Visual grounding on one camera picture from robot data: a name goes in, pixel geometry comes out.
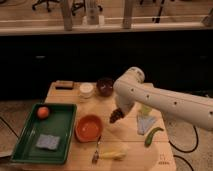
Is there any brown black block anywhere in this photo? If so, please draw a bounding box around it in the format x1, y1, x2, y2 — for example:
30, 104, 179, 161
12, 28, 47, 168
55, 80, 74, 90

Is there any office chair base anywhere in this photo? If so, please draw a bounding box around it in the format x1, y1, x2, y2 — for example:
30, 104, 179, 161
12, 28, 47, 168
32, 0, 60, 12

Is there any orange fruit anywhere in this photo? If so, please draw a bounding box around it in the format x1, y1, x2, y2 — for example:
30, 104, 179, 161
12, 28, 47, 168
37, 106, 50, 119

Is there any dark red grape bunch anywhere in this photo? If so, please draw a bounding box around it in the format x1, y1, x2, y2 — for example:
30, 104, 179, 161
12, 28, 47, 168
109, 108, 125, 124

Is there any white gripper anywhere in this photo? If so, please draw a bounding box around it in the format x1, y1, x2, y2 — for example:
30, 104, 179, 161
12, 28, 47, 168
116, 97, 134, 115

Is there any blue grey sponge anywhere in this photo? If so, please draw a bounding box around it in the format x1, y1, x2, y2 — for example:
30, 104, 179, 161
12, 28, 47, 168
36, 134, 60, 150

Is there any light green plastic cup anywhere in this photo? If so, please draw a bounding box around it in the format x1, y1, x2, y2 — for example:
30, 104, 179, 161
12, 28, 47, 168
140, 104, 152, 116

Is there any dark purple bowl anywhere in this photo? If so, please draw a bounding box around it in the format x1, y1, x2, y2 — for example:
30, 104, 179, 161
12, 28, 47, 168
96, 77, 114, 97

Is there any white round container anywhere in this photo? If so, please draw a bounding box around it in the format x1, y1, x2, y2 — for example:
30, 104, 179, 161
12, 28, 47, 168
79, 83, 94, 98

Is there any green plastic tray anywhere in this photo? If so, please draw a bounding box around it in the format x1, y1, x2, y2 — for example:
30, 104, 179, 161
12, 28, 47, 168
11, 103, 77, 164

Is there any orange red bowl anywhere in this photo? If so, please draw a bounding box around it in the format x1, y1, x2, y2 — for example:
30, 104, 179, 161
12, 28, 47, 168
75, 114, 103, 143

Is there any green pepper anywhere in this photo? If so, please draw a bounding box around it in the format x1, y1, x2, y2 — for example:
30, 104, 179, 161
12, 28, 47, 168
144, 127, 164, 147

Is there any light blue cloth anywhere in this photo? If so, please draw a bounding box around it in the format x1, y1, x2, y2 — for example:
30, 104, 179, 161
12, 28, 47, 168
137, 115, 156, 135

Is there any black cable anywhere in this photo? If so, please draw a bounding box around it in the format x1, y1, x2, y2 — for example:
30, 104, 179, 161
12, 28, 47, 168
165, 119, 201, 171

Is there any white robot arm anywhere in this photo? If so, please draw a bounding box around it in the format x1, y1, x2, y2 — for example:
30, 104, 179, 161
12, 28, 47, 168
113, 67, 213, 131

